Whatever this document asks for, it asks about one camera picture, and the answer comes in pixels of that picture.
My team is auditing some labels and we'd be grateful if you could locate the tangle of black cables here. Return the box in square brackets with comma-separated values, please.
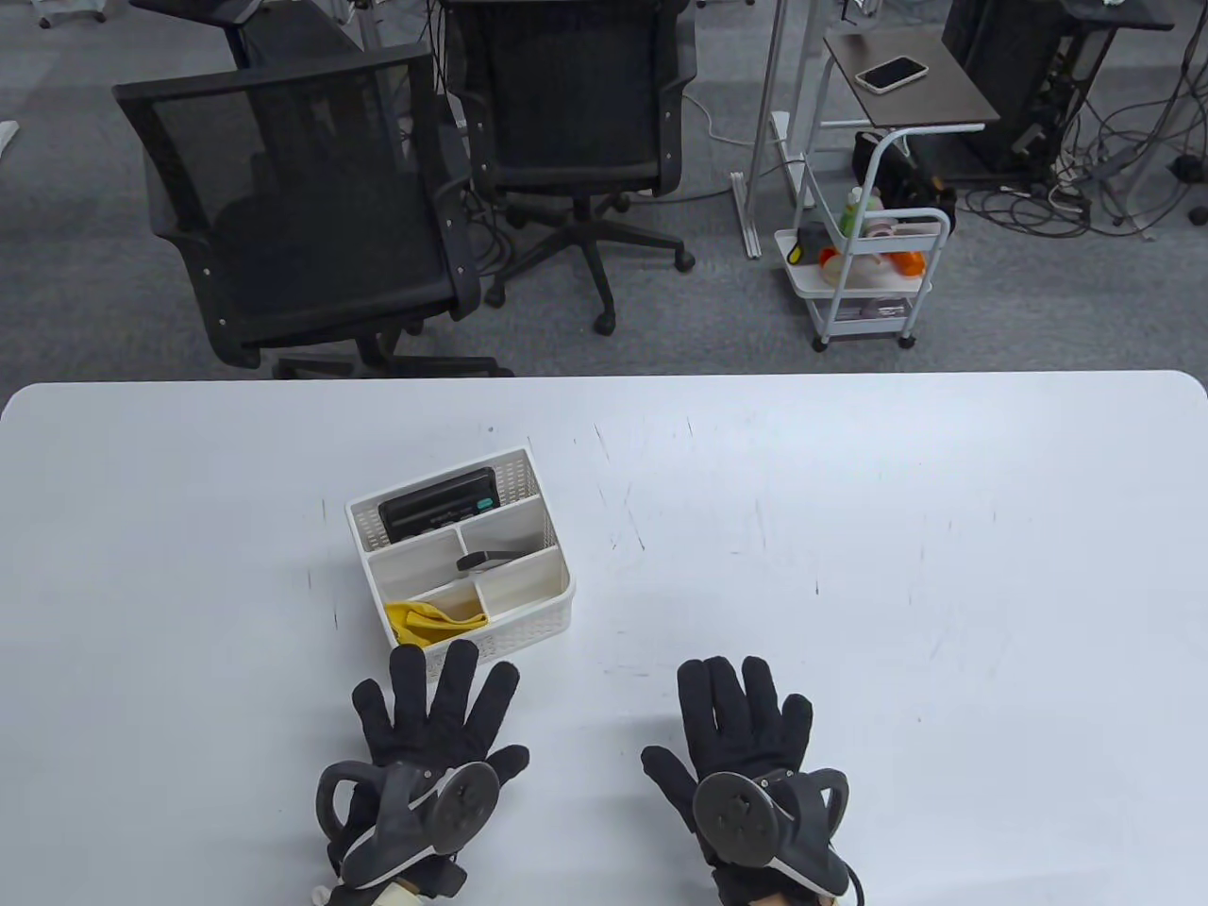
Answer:
[963, 19, 1208, 248]

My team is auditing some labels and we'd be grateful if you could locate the black bag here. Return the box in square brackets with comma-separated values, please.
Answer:
[853, 130, 958, 239]

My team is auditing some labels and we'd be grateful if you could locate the white desk leg frame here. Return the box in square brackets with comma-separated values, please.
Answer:
[730, 0, 824, 260]

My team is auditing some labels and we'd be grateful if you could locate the grey controller on glove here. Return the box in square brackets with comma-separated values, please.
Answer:
[693, 768, 850, 898]
[315, 759, 502, 889]

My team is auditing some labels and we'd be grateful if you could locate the grey controller on left glove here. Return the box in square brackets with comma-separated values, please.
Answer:
[315, 759, 502, 889]

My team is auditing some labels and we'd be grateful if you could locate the person's left hand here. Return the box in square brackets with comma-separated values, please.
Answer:
[326, 640, 531, 899]

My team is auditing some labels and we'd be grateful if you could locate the smartphone in cream case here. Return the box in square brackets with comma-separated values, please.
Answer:
[854, 56, 931, 96]

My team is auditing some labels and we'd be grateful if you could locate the small black and white gadget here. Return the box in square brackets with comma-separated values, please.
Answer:
[456, 546, 535, 574]

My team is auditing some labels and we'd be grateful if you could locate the white plastic organizer basket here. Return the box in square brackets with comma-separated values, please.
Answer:
[345, 446, 577, 680]

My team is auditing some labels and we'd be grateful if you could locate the grey controller on right glove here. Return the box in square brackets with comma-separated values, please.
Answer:
[693, 768, 850, 898]

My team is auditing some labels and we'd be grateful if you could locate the person's right hand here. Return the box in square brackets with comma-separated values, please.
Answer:
[642, 656, 843, 904]

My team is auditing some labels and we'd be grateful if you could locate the yellow cloth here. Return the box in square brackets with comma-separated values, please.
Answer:
[383, 600, 491, 648]

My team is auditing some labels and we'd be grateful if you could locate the black rectangular device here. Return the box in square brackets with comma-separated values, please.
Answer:
[377, 467, 499, 545]

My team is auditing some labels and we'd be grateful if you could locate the black mesh office chair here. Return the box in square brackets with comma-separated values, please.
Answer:
[112, 42, 516, 379]
[440, 0, 698, 337]

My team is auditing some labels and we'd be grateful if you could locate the white rolling utility cart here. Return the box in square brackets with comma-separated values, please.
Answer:
[775, 126, 953, 353]

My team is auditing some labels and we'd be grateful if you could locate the brown top side table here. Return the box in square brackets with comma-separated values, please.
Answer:
[823, 27, 1002, 130]

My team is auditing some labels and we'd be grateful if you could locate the black computer tower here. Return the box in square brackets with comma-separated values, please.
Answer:
[942, 0, 1126, 182]

